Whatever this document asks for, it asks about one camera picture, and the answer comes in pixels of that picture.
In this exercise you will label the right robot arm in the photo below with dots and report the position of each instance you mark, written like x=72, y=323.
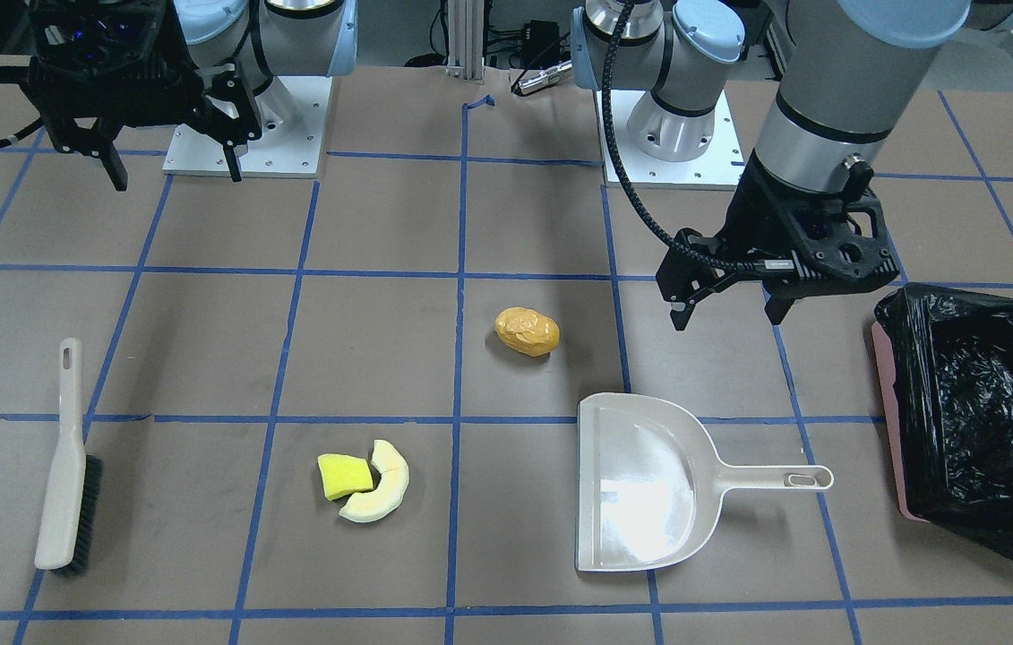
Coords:
x=269, y=39

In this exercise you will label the silver connector plug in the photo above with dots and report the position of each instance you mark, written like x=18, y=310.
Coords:
x=531, y=82

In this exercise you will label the beige plastic dustpan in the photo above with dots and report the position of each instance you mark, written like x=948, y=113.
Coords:
x=652, y=483

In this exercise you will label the yellow green sponge piece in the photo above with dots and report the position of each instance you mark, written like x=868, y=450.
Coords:
x=342, y=475

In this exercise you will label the pink bin with black bag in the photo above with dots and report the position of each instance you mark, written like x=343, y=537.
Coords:
x=951, y=351

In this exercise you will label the brown potato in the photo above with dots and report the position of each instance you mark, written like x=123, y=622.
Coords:
x=527, y=331

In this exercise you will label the black power adapter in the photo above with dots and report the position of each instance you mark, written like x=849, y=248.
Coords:
x=538, y=38

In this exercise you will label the pale melon slice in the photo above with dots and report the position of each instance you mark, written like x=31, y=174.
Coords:
x=387, y=496

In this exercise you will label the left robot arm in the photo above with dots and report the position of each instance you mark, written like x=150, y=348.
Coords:
x=855, y=67

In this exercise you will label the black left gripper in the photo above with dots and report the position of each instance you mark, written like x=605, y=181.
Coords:
x=755, y=213

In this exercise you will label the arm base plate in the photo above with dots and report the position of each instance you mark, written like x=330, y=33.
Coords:
x=295, y=112
x=718, y=168

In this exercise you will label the beige hand brush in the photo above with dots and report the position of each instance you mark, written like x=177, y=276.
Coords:
x=66, y=525

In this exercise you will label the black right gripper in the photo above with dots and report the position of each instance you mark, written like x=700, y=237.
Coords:
x=221, y=100

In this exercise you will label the aluminium frame post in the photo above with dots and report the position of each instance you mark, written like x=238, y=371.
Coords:
x=465, y=40

